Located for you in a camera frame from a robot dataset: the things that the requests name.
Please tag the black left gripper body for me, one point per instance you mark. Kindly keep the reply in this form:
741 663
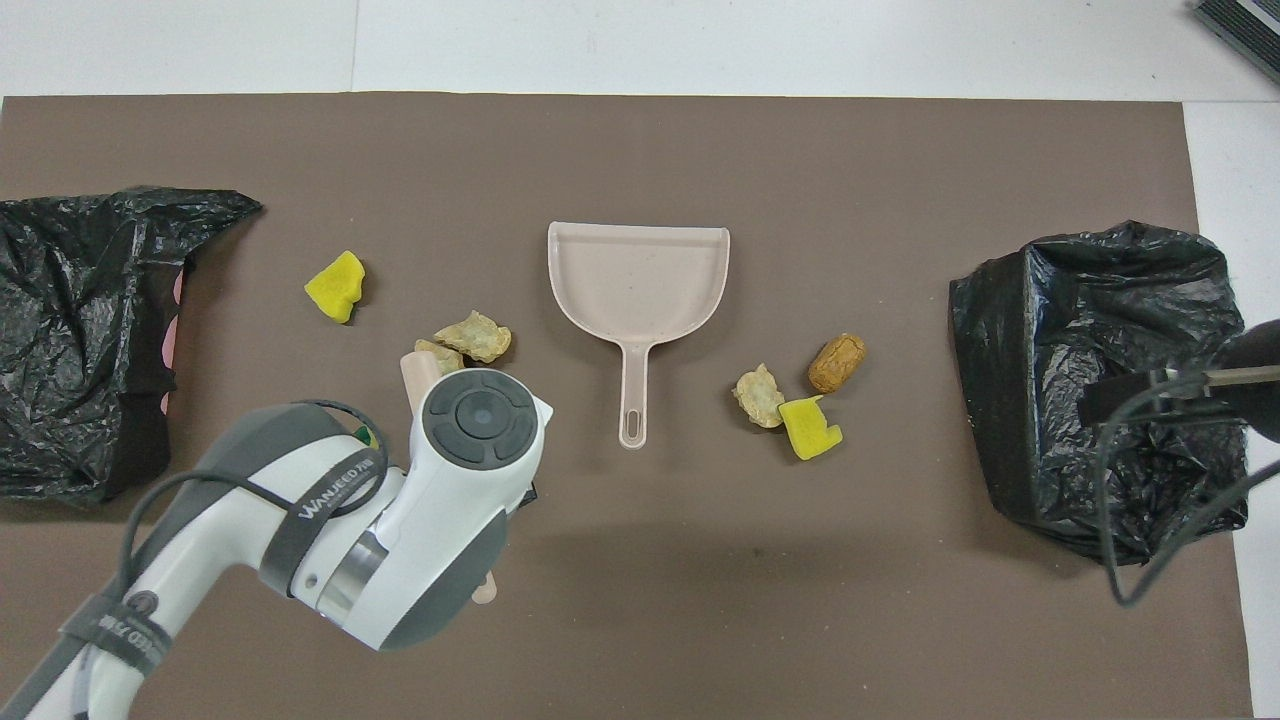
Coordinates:
531 494

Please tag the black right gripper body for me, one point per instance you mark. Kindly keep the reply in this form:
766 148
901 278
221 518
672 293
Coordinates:
1255 400

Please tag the beige hand brush black bristles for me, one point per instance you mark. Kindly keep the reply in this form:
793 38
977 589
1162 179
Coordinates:
418 380

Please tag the beige sponge chunk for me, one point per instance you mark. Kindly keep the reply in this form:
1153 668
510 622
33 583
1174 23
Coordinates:
478 338
760 397
440 356

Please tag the green and yellow sponge piece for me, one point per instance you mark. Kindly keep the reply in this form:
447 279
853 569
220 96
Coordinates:
363 434

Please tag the beige plastic dustpan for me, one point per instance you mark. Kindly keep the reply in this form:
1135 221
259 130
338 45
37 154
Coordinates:
640 280

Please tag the brown oval sponge chunk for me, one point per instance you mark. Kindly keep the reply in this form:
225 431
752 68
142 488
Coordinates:
838 363

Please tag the plain yellow sponge piece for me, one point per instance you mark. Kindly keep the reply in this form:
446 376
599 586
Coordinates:
335 288

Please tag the notched yellow sponge piece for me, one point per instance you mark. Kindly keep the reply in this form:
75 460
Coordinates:
810 430

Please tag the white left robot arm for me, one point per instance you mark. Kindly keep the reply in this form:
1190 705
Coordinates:
470 470

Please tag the black plastic trash bag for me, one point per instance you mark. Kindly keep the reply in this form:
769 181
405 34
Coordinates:
1040 400
80 250

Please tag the pink plastic bin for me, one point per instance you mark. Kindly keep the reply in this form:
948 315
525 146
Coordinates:
178 292

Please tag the dark grey ribbed panel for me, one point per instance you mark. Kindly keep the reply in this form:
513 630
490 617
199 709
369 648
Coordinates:
1245 25

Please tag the large brown table mat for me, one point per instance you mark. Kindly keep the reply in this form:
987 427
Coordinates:
700 150

